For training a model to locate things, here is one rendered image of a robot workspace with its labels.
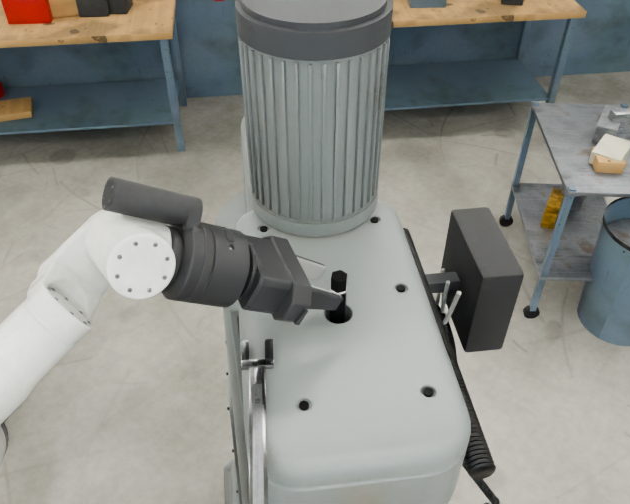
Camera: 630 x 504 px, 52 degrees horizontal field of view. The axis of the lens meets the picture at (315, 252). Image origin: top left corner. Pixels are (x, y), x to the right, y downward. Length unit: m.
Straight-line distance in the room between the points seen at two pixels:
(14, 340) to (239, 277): 0.22
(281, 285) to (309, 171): 0.22
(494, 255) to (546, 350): 2.26
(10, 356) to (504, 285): 0.83
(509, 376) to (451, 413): 2.53
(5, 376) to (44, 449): 2.49
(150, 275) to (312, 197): 0.35
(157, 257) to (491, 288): 0.71
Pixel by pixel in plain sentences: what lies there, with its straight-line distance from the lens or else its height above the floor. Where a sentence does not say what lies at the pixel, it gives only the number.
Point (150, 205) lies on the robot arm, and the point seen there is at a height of 2.12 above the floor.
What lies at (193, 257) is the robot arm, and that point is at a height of 2.07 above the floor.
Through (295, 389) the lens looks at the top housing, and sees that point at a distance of 0.76.
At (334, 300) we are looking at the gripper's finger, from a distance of 0.76.
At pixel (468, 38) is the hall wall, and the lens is 5.52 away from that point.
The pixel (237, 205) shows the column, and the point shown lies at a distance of 1.56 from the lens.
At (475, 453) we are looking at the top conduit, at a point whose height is 1.80.
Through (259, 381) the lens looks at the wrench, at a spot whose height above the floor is 1.90.
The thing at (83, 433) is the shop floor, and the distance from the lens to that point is 3.14.
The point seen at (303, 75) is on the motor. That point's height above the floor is 2.15.
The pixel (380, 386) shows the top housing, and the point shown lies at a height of 1.89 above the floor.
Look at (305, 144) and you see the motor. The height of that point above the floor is 2.05.
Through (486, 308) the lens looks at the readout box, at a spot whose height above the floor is 1.64.
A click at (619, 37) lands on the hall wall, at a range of 6.09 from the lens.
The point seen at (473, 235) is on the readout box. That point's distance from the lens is 1.24.
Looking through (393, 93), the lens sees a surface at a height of 0.23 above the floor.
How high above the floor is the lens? 2.50
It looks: 42 degrees down
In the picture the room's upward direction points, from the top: straight up
